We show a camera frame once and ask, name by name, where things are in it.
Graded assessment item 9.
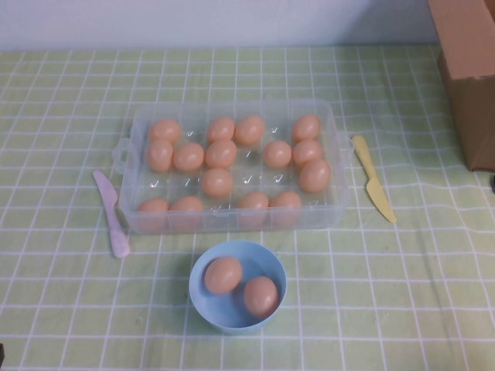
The light brown egg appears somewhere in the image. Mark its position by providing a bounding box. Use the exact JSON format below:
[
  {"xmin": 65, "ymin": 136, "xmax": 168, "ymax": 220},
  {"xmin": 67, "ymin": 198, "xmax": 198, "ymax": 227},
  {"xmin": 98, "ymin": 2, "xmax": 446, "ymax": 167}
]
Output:
[
  {"xmin": 292, "ymin": 114, "xmax": 321, "ymax": 142},
  {"xmin": 269, "ymin": 190, "xmax": 302, "ymax": 227},
  {"xmin": 201, "ymin": 168, "xmax": 234, "ymax": 198},
  {"xmin": 292, "ymin": 139, "xmax": 324, "ymax": 165},
  {"xmin": 299, "ymin": 158, "xmax": 332, "ymax": 193},
  {"xmin": 263, "ymin": 140, "xmax": 293, "ymax": 168},
  {"xmin": 243, "ymin": 275, "xmax": 279, "ymax": 318},
  {"xmin": 234, "ymin": 114, "xmax": 265, "ymax": 147},
  {"xmin": 135, "ymin": 198, "xmax": 170, "ymax": 233},
  {"xmin": 148, "ymin": 119, "xmax": 182, "ymax": 141},
  {"xmin": 237, "ymin": 191, "xmax": 270, "ymax": 228},
  {"xmin": 146, "ymin": 138, "xmax": 175, "ymax": 173},
  {"xmin": 172, "ymin": 143, "xmax": 205, "ymax": 172},
  {"xmin": 204, "ymin": 139, "xmax": 238, "ymax": 169},
  {"xmin": 168, "ymin": 195, "xmax": 205, "ymax": 231},
  {"xmin": 206, "ymin": 117, "xmax": 236, "ymax": 143},
  {"xmin": 203, "ymin": 257, "xmax": 244, "ymax": 295}
]

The clear plastic egg box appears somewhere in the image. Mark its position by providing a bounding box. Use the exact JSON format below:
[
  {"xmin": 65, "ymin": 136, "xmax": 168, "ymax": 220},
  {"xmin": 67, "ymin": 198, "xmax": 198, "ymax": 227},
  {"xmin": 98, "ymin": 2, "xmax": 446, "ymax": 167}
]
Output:
[{"xmin": 111, "ymin": 98, "xmax": 355, "ymax": 236}]

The brown cardboard box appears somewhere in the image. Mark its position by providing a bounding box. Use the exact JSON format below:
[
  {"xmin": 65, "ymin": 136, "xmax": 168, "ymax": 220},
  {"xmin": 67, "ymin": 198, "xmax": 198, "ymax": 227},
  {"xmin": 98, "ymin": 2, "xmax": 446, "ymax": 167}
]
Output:
[{"xmin": 426, "ymin": 0, "xmax": 495, "ymax": 173}]

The yellow plastic knife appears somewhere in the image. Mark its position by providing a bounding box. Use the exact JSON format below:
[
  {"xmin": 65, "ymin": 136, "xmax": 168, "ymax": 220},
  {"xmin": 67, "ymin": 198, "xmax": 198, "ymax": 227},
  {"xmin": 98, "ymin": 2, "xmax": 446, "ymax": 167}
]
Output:
[{"xmin": 351, "ymin": 134, "xmax": 398, "ymax": 224}]

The light blue plastic bowl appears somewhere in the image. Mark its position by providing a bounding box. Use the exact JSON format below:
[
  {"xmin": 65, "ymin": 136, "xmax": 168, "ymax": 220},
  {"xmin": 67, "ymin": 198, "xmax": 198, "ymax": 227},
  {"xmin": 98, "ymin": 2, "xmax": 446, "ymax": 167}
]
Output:
[{"xmin": 188, "ymin": 240, "xmax": 288, "ymax": 335}]

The pale pink plastic knife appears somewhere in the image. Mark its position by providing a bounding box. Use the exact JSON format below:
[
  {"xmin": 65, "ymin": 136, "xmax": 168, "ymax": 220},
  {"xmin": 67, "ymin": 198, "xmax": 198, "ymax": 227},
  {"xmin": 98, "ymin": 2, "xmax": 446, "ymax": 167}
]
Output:
[{"xmin": 91, "ymin": 170, "xmax": 131, "ymax": 259}]

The green checkered tablecloth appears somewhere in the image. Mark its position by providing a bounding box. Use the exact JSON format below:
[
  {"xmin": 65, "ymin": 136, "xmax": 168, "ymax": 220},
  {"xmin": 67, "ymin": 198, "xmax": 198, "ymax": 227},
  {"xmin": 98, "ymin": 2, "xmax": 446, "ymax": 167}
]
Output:
[{"xmin": 0, "ymin": 45, "xmax": 495, "ymax": 371}]

